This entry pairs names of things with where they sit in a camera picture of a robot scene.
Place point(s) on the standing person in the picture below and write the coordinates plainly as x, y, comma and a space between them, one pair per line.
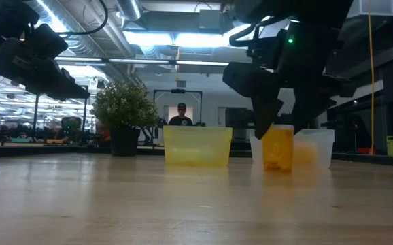
181, 117

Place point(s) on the grey ceiling junction box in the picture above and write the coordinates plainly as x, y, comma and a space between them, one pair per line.
210, 19

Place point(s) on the translucent yellow plastic bin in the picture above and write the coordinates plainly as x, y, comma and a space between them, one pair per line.
198, 146

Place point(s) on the black plant pot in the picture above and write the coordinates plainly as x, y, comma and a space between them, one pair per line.
124, 141

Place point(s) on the small red object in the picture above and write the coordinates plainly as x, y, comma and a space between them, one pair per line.
366, 150

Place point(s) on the translucent white plastic bin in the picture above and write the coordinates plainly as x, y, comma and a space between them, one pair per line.
324, 146

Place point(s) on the green leafy potted plant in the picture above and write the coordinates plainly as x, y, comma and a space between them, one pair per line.
125, 105

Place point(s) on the tall black metal frame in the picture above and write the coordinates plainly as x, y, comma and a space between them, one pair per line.
85, 112

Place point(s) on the dark background bench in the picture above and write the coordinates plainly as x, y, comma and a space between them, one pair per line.
47, 149

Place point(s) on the long ceiling light strip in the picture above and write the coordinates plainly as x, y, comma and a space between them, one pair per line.
149, 62

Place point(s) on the lime green container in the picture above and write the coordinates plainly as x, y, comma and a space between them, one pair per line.
391, 146

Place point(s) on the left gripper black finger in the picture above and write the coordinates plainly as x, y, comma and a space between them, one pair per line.
67, 75
57, 86

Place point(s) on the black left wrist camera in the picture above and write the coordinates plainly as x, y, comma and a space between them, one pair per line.
50, 42

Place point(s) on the seated person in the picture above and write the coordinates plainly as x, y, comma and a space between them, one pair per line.
70, 127

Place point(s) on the large amber pill bottle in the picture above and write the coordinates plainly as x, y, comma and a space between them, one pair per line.
278, 151

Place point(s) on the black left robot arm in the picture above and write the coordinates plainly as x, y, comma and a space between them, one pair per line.
2, 20

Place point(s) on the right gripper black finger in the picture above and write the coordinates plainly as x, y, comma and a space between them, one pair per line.
266, 114
310, 109

